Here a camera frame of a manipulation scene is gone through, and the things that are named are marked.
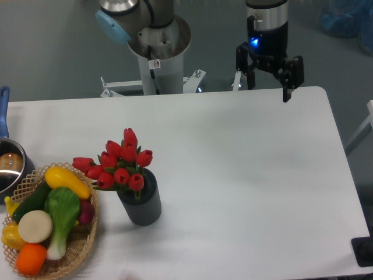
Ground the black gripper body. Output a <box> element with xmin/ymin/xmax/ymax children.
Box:
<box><xmin>247</xmin><ymin>15</ymin><xmax>288</xmax><ymax>72</ymax></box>

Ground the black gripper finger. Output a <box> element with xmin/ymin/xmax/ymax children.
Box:
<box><xmin>235</xmin><ymin>43</ymin><xmax>256</xmax><ymax>90</ymax></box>
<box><xmin>274</xmin><ymin>55</ymin><xmax>304</xmax><ymax>103</ymax></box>

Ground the red tulip bouquet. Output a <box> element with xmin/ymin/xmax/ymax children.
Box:
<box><xmin>72</xmin><ymin>128</ymin><xmax>153</xmax><ymax>200</ymax></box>

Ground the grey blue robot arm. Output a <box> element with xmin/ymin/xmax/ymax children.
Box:
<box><xmin>96</xmin><ymin>1</ymin><xmax>304</xmax><ymax>102</ymax></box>

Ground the dark grey ribbed vase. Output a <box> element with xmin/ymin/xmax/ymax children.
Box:
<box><xmin>117</xmin><ymin>169</ymin><xmax>162</xmax><ymax>226</ymax></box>

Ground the blue plastic bag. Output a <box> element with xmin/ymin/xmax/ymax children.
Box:
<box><xmin>318</xmin><ymin>1</ymin><xmax>372</xmax><ymax>55</ymax></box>

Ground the white furniture leg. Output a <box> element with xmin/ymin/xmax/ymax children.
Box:
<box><xmin>344</xmin><ymin>100</ymin><xmax>372</xmax><ymax>156</ymax></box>

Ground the black clamp table edge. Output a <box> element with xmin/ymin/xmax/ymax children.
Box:
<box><xmin>351</xmin><ymin>237</ymin><xmax>372</xmax><ymax>267</ymax></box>

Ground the purple red onion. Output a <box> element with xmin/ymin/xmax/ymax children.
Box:
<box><xmin>77</xmin><ymin>200</ymin><xmax>95</xmax><ymax>225</ymax></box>

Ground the yellow squash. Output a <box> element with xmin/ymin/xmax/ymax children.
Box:
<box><xmin>44</xmin><ymin>166</ymin><xmax>91</xmax><ymax>200</ymax></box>

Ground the green bok choy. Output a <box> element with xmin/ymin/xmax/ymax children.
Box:
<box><xmin>44</xmin><ymin>187</ymin><xmax>80</xmax><ymax>261</ymax></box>

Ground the green cucumber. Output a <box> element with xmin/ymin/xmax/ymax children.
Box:
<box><xmin>12</xmin><ymin>180</ymin><xmax>52</xmax><ymax>223</ymax></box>

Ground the woven wicker basket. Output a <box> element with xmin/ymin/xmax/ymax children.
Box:
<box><xmin>1</xmin><ymin>163</ymin><xmax>98</xmax><ymax>279</ymax></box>

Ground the white round radish slice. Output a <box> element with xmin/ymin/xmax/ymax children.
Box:
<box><xmin>18</xmin><ymin>210</ymin><xmax>53</xmax><ymax>243</ymax></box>

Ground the yellow banana tip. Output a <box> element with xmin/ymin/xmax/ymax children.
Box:
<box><xmin>4</xmin><ymin>196</ymin><xmax>19</xmax><ymax>216</ymax></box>

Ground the orange fruit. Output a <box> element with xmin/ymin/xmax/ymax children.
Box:
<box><xmin>16</xmin><ymin>243</ymin><xmax>47</xmax><ymax>276</ymax></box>

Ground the yellow bell pepper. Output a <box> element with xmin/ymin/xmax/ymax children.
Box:
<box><xmin>2</xmin><ymin>222</ymin><xmax>26</xmax><ymax>251</ymax></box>

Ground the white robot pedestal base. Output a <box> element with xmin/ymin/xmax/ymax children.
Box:
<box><xmin>96</xmin><ymin>10</ymin><xmax>206</xmax><ymax>97</ymax></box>

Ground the steel pot blue handle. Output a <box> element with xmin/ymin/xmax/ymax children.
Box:
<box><xmin>1</xmin><ymin>86</ymin><xmax>34</xmax><ymax>205</ymax></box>

